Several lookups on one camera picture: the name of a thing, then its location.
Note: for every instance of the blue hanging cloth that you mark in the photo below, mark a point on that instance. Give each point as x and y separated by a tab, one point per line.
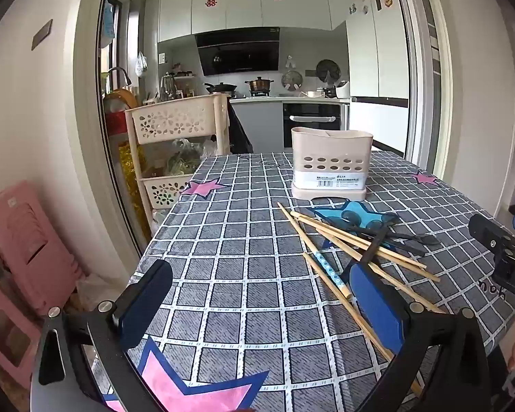
108	19

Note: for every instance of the gold tinsel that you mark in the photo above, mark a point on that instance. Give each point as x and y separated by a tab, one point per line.
131	171

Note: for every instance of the white refrigerator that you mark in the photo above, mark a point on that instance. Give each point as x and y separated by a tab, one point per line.
382	51

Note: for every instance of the kitchen faucet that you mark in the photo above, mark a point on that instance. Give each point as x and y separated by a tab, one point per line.
119	71

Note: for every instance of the black wok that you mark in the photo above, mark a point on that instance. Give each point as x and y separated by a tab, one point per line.
221	87

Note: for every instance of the round grey pan lid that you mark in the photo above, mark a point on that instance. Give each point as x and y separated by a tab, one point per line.
292	80

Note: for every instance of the red plastic basket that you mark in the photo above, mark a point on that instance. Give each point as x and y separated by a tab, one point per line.
116	122

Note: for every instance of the orange round board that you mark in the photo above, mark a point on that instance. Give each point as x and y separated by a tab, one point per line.
121	98

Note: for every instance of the round dark pan lid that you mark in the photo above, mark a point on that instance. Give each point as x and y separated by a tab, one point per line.
328	70

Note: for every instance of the hanging plastic bag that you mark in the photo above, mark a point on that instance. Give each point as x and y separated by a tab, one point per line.
141	65

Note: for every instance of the beige plastic utensil holder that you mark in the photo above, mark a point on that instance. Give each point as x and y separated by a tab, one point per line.
330	154

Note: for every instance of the black garbage bag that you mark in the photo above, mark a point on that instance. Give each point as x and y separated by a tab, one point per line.
239	133

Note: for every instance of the pink plastic stool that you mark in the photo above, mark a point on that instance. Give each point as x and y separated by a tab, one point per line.
4	334
21	231

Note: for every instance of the white rice cooker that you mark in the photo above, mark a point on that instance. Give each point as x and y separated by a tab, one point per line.
342	90

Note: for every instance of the black range hood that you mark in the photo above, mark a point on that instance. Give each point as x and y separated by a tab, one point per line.
240	53

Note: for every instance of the glass pitcher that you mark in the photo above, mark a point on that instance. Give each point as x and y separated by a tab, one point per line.
168	88

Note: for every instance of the white wall cabinets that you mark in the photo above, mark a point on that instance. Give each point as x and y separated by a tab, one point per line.
240	4

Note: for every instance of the grey checkered star tablecloth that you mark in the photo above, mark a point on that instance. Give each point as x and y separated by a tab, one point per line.
249	266

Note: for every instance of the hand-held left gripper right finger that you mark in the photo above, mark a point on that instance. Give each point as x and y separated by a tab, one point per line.
377	304

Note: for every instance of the black built-in oven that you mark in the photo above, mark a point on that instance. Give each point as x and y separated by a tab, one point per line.
311	110

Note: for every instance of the beige plastic storage cart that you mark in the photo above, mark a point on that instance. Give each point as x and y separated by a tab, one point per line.
171	122

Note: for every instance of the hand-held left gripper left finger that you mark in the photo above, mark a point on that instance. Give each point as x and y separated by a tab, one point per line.
146	304

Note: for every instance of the copper cooking pot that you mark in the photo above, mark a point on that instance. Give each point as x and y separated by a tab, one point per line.
259	84

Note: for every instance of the black spoon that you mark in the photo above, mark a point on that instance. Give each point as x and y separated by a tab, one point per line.
429	240
374	224
349	216
375	244

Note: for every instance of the grey wall switch panel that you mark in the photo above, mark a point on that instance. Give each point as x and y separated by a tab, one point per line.
41	34

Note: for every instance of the bag of green vegetables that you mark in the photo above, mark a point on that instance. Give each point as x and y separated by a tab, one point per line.
184	158

